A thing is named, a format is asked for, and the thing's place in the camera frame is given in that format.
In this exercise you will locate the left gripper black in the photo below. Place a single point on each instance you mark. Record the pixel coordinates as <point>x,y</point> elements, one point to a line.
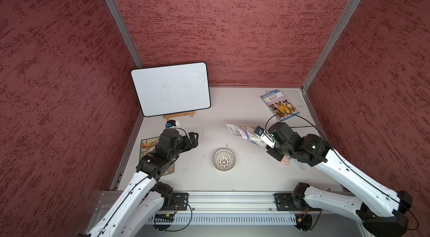
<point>193,141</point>

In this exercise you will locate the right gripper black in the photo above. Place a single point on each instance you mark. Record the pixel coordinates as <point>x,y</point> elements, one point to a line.
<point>272,151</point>

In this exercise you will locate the white patterned breakfast bowl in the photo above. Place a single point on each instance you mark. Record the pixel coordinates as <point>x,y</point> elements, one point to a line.
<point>224,160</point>

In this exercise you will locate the oats bag white purple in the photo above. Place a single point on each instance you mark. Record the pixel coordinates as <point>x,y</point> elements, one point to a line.
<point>247,133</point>

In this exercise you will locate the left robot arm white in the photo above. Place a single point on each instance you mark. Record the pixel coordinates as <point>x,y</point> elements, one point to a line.
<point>145,194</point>

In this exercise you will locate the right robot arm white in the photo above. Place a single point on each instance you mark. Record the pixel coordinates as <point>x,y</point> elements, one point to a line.
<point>380,210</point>

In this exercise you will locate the pink round case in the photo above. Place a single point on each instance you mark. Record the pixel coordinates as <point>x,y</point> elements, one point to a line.
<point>285,161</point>

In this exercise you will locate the dog book blue cover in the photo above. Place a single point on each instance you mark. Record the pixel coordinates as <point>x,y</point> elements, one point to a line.
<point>280,105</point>

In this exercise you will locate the wooden board stand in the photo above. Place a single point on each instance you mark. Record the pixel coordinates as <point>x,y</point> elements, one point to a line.
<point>177,115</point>

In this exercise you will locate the colourful history magazine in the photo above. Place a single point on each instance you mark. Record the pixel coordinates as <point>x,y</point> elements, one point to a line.
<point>148,145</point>

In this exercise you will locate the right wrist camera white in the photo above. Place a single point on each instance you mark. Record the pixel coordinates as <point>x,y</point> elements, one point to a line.
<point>267,139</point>

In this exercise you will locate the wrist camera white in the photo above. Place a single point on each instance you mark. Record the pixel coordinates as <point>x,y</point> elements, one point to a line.
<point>172,123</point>
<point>267,139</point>

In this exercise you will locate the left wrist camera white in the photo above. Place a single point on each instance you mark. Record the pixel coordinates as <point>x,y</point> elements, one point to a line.
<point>172,123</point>

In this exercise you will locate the white board black frame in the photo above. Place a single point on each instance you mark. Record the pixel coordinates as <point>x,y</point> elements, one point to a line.
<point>172,89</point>

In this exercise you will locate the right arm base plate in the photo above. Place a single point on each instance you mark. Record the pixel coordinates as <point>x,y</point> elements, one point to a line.
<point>286,202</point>

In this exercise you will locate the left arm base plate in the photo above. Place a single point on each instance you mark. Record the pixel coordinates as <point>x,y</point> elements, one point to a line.
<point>176,201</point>

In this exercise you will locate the aluminium front rail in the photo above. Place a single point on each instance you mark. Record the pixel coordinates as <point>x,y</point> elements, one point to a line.
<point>255,208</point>

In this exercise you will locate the right aluminium corner post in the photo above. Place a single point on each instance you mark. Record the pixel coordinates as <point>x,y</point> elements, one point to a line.
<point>333,38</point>

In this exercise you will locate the aluminium corner post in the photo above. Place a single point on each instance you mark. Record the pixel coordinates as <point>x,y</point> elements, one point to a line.
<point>333,38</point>
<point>122,27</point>

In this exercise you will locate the left aluminium corner post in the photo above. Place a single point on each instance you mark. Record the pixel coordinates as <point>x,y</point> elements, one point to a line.
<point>122,27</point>

